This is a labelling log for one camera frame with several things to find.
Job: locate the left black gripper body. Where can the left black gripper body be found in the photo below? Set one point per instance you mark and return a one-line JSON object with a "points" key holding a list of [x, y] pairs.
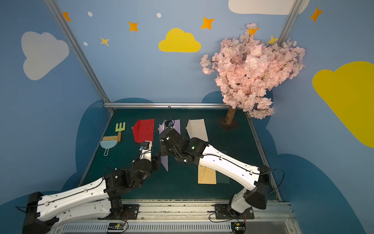
{"points": [[155, 162]]}

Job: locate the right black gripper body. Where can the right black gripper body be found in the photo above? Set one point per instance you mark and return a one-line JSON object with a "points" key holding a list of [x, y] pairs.
{"points": [[163, 143]]}

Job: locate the lilac envelope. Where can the lilac envelope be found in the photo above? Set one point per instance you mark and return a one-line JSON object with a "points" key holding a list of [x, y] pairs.
{"points": [[164, 159], [177, 126]]}

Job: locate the red envelope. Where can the red envelope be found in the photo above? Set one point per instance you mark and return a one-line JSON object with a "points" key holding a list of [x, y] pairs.
{"points": [[143, 131]]}

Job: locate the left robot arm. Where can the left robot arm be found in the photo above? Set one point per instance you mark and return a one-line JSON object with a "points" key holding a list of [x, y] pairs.
{"points": [[99, 199]]}

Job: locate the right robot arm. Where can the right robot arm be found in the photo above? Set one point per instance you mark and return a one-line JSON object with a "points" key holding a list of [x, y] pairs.
{"points": [[255, 180]]}

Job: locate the tan kraft envelope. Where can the tan kraft envelope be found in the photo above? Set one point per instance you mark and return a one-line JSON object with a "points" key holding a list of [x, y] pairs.
{"points": [[206, 175]]}

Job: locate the dark green envelope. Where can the dark green envelope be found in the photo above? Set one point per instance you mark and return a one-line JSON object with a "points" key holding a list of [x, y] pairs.
{"points": [[221, 178]]}

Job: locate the blue toy brush dustpan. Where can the blue toy brush dustpan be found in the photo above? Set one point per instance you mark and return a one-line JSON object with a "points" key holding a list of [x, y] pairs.
{"points": [[108, 142]]}

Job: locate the left controller board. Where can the left controller board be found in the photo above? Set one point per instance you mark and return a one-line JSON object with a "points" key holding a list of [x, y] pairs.
{"points": [[116, 227]]}

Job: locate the controller board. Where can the controller board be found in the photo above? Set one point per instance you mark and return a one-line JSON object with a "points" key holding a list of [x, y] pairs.
{"points": [[116, 227], [237, 228]]}

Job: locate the green toy rake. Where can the green toy rake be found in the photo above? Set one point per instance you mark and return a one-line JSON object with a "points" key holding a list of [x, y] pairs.
{"points": [[120, 127]]}

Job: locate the right controller board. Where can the right controller board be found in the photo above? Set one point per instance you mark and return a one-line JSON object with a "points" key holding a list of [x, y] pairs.
{"points": [[237, 228]]}

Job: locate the pink blossom artificial tree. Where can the pink blossom artificial tree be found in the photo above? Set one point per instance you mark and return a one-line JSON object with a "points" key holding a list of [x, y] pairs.
{"points": [[248, 68]]}

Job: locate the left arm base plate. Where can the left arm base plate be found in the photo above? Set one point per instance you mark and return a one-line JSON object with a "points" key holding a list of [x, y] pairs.
{"points": [[128, 212]]}

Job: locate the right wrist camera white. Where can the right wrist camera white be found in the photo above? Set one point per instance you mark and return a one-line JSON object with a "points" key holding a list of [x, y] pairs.
{"points": [[169, 123]]}

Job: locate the aluminium front rail base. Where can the aluminium front rail base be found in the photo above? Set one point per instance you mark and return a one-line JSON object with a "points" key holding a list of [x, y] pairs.
{"points": [[190, 216]]}

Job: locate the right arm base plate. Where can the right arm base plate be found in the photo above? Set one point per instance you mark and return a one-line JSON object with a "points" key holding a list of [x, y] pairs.
{"points": [[221, 212]]}

